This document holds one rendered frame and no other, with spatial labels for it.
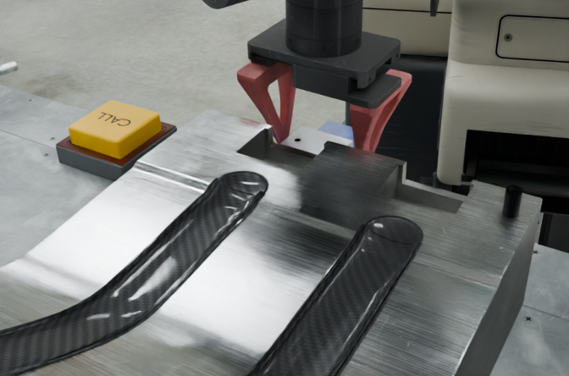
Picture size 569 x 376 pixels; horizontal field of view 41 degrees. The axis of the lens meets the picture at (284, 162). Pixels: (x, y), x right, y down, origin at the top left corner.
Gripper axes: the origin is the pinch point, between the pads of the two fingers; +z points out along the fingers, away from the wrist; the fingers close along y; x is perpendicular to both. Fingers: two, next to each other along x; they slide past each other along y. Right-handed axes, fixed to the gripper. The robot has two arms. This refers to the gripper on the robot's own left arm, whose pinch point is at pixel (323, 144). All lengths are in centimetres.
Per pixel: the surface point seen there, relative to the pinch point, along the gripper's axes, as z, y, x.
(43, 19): 87, -220, 151
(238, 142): -4.2, -2.0, -8.9
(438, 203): -2.2, 12.3, -5.7
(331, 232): -4.1, 8.8, -14.4
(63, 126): 5.1, -28.1, -3.0
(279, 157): -2.0, -0.2, -6.1
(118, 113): 1.3, -20.1, -3.0
